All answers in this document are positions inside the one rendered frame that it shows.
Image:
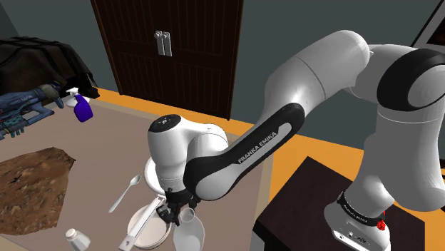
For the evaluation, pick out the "white bowl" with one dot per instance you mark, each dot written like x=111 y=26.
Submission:
x=156 y=231

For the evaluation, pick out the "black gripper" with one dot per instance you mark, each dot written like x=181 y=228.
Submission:
x=179 y=198

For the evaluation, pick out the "white plate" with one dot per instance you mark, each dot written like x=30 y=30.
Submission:
x=151 y=177

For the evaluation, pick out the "white flat kitchen tool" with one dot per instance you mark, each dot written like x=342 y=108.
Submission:
x=139 y=224

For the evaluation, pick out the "black bag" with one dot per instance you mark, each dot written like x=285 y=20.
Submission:
x=34 y=62

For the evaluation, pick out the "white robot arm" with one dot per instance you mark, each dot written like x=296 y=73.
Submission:
x=319 y=80

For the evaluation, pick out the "blue toy blaster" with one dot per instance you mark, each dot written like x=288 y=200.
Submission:
x=24 y=102

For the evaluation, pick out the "framed wall picture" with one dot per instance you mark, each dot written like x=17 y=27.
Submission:
x=434 y=24

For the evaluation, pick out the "dark wooden double door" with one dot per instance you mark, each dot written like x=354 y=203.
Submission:
x=194 y=80

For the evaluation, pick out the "small white bottle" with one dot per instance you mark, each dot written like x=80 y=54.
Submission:
x=79 y=241

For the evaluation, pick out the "dark robot stand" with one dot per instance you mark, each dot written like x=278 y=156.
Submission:
x=299 y=205

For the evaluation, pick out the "brown rock slab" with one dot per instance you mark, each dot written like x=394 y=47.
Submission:
x=31 y=187

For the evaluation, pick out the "silver spoon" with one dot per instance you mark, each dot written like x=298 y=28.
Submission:
x=122 y=196

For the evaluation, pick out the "blue spray bottle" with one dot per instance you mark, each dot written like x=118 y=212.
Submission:
x=83 y=108

